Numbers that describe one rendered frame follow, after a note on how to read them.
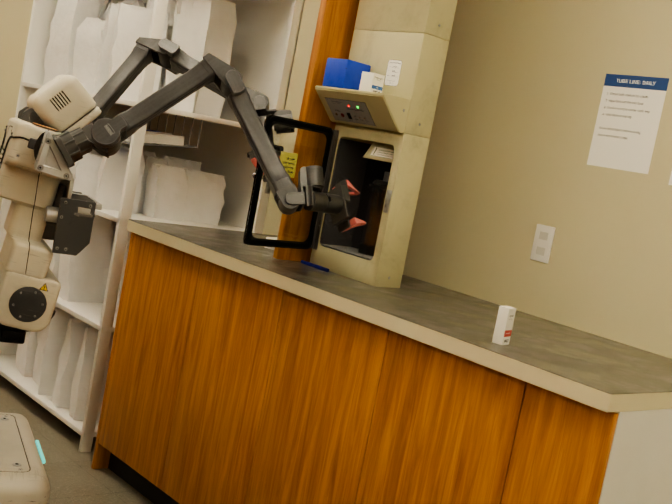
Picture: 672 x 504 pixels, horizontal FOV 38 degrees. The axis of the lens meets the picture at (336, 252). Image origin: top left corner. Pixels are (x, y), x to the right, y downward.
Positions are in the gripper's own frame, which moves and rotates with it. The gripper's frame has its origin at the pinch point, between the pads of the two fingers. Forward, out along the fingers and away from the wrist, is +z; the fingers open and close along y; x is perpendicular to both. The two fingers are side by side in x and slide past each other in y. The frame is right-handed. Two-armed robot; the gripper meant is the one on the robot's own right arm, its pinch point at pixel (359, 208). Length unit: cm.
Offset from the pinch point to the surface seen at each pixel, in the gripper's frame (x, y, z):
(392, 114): -16.4, 23.7, 4.7
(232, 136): 117, 93, 52
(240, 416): 53, -48, -15
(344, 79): -4.6, 41.2, 0.3
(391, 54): -16.2, 46.0, 10.9
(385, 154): -1.7, 19.4, 14.4
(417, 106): -18.6, 27.2, 14.2
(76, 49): 134, 131, -10
